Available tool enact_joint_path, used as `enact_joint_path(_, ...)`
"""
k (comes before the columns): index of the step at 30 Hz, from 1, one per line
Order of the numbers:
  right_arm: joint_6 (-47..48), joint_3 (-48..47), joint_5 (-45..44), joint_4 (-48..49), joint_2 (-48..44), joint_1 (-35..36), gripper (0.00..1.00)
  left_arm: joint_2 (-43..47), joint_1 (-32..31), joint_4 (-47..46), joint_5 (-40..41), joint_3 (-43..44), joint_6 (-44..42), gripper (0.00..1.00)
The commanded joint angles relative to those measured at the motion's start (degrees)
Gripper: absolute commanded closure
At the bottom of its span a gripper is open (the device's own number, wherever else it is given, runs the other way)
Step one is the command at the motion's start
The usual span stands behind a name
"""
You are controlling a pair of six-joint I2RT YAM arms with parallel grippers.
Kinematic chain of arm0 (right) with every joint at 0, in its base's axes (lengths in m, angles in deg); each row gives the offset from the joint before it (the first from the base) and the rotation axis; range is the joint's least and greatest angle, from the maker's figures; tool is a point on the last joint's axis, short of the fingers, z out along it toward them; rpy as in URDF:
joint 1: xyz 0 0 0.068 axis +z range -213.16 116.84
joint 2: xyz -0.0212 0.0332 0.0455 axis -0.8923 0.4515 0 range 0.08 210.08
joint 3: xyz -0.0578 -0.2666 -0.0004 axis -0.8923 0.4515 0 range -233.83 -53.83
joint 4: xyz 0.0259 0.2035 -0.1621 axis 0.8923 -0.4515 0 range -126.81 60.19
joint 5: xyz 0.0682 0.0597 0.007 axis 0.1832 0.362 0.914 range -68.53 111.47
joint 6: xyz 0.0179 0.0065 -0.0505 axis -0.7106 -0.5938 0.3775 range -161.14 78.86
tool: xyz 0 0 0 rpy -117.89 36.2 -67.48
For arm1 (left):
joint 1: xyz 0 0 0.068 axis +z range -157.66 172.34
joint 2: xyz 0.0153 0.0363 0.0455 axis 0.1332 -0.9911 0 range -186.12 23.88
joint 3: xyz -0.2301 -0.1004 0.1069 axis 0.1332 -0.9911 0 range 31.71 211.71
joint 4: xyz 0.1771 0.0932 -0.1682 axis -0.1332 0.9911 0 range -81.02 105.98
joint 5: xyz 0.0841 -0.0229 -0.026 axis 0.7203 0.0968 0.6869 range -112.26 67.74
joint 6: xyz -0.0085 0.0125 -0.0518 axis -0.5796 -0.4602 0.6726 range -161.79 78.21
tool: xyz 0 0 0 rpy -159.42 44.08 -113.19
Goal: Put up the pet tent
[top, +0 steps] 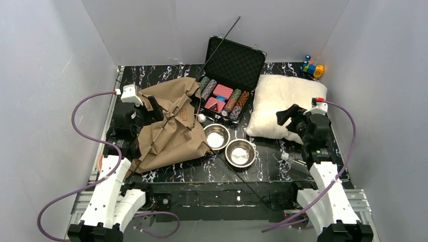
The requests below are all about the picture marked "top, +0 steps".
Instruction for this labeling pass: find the tan fabric pet tent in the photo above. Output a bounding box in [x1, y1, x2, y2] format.
[130, 77, 209, 173]

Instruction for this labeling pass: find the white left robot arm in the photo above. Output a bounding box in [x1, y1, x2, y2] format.
[67, 141, 147, 241]

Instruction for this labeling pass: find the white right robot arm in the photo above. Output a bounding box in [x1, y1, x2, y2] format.
[276, 100, 374, 241]

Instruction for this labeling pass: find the steel pet bowl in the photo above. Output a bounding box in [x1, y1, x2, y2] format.
[225, 139, 256, 168]
[203, 124, 230, 151]

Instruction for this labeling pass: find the white fluffy cushion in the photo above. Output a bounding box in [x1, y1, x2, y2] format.
[246, 75, 328, 145]

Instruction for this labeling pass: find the white pompom toy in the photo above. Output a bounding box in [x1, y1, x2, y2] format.
[197, 113, 206, 123]

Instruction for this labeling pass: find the colourful toy train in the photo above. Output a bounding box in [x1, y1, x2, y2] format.
[300, 55, 325, 78]

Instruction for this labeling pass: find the pink double bowl holder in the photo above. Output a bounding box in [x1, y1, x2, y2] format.
[96, 154, 103, 172]

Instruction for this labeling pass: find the black poker chip case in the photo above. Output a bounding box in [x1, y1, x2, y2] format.
[197, 36, 266, 125]

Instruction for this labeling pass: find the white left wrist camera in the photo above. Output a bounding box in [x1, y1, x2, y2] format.
[121, 84, 144, 106]

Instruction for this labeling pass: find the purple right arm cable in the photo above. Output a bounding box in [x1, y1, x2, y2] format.
[261, 99, 357, 234]

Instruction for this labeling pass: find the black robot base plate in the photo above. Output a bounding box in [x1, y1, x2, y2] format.
[150, 181, 299, 222]

